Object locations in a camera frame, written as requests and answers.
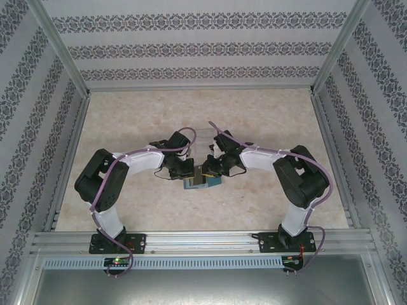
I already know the teal leather card holder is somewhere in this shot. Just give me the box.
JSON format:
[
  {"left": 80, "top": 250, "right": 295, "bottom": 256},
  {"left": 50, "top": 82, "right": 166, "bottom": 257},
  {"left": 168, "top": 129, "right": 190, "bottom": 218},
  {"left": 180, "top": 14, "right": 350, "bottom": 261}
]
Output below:
[{"left": 183, "top": 175, "right": 225, "bottom": 191}]

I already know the small controller board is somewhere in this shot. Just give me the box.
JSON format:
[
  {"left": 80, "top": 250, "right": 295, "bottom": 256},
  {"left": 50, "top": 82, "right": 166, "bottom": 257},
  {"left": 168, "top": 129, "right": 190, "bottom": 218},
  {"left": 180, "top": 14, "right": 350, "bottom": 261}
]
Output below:
[
  {"left": 104, "top": 257, "right": 132, "bottom": 268},
  {"left": 282, "top": 255, "right": 305, "bottom": 266}
]

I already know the grey metal sheet panel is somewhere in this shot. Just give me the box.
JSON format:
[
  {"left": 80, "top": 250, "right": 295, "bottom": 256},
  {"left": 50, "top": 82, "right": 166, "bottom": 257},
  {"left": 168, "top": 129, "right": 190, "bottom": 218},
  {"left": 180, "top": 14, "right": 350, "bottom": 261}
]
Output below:
[{"left": 30, "top": 268, "right": 387, "bottom": 305}]

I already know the aluminium mounting rail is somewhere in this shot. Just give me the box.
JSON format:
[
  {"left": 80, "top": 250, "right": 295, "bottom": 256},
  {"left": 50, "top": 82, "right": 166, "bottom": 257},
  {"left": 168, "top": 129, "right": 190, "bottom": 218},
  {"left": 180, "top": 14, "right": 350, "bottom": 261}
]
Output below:
[{"left": 30, "top": 231, "right": 373, "bottom": 255}]

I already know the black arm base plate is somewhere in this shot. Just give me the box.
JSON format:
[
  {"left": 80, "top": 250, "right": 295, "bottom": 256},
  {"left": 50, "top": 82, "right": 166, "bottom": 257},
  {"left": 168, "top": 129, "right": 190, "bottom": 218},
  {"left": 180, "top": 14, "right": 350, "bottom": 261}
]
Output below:
[
  {"left": 89, "top": 233, "right": 148, "bottom": 255},
  {"left": 251, "top": 231, "right": 317, "bottom": 254}
]

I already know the slotted grey cable duct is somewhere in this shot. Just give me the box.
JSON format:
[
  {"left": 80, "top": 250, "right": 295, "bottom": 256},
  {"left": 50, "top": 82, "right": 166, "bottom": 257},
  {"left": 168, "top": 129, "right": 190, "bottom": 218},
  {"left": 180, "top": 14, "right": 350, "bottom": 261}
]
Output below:
[{"left": 43, "top": 255, "right": 284, "bottom": 270}]

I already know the purple cable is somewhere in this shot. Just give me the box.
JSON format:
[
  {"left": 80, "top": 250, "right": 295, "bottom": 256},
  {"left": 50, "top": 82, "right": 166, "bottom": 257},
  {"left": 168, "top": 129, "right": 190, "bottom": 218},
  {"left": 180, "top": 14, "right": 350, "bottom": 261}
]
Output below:
[
  {"left": 90, "top": 126, "right": 198, "bottom": 278},
  {"left": 207, "top": 120, "right": 335, "bottom": 278}
]

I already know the aluminium side rail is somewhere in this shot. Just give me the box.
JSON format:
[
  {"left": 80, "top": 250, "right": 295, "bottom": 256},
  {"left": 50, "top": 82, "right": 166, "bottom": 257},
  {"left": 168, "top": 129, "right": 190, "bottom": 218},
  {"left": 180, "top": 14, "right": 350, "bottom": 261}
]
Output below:
[
  {"left": 308, "top": 90, "right": 362, "bottom": 230},
  {"left": 43, "top": 91, "right": 92, "bottom": 233}
]

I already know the aluminium frame post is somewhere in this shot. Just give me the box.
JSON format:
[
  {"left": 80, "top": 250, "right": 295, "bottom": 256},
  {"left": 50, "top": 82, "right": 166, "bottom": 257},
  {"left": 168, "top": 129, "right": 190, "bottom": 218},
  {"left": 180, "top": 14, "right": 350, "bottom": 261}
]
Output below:
[
  {"left": 27, "top": 0, "right": 92, "bottom": 98},
  {"left": 308, "top": 0, "right": 372, "bottom": 95}
]

